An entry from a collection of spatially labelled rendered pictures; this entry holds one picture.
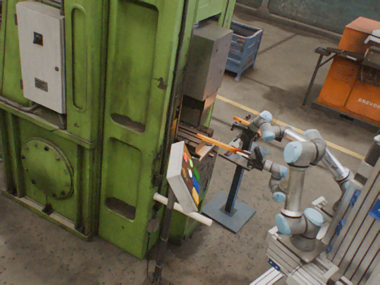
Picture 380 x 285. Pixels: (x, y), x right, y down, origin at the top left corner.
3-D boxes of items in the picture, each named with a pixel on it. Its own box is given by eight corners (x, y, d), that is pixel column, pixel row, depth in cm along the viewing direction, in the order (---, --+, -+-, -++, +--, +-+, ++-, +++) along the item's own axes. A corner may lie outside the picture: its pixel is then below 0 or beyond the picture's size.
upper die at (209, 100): (215, 101, 272) (217, 89, 267) (203, 111, 256) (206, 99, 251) (164, 82, 285) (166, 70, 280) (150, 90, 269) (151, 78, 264)
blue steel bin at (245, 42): (255, 67, 699) (265, 28, 660) (239, 81, 637) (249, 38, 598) (197, 48, 738) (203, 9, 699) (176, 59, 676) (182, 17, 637)
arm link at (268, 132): (282, 135, 242) (277, 121, 248) (266, 135, 239) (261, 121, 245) (277, 142, 248) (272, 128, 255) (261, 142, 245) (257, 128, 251)
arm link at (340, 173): (346, 197, 265) (301, 146, 243) (339, 182, 277) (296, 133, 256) (362, 188, 260) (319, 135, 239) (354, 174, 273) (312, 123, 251)
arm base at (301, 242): (319, 245, 234) (325, 233, 228) (306, 255, 224) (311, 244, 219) (299, 228, 242) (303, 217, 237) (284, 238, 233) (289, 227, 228)
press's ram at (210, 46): (225, 83, 277) (238, 27, 256) (202, 101, 247) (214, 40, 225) (175, 65, 290) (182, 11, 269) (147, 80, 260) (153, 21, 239)
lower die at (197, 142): (206, 142, 291) (208, 133, 286) (194, 154, 275) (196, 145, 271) (159, 123, 304) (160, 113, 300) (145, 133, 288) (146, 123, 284)
